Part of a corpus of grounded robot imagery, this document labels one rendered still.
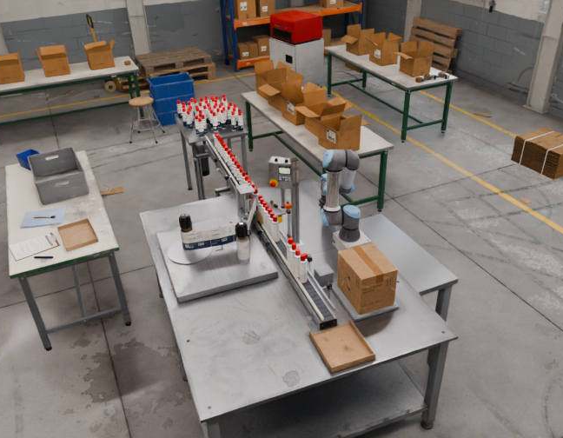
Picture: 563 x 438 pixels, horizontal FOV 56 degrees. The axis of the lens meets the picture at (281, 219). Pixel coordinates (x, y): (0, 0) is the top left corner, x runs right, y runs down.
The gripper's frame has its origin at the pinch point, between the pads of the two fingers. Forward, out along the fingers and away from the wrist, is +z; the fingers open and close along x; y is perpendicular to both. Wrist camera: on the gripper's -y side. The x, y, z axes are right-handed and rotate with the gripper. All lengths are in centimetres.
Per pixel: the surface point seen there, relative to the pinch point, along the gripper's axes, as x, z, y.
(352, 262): 30, -25, -84
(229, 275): 90, -1, -33
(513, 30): -500, -9, 320
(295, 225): 33.4, -12.0, -15.2
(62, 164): 173, 1, 197
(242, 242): 77, -18, -26
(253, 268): 74, 0, -33
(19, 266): 217, 7, 55
